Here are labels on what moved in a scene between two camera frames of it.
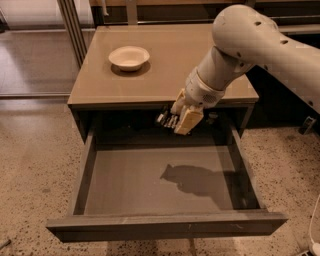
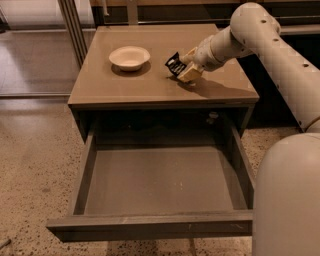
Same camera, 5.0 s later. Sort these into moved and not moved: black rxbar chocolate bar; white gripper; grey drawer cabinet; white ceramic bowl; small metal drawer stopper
Moved: white gripper; black rxbar chocolate bar
Not moved: grey drawer cabinet; white ceramic bowl; small metal drawer stopper
